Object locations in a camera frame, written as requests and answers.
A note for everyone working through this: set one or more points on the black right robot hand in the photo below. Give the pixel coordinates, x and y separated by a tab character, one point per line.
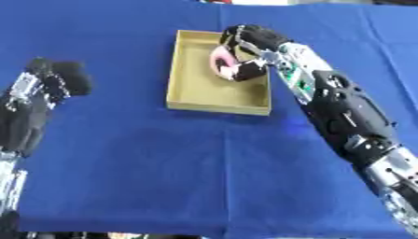
260	36

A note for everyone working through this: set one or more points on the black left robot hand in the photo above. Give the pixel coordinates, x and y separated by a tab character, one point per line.
69	79

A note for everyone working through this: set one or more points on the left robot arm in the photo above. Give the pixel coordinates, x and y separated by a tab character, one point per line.
19	124

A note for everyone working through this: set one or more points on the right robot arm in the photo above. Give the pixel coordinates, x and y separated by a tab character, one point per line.
348	121

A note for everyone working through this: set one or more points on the tan cardboard box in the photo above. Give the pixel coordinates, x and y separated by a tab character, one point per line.
217	84

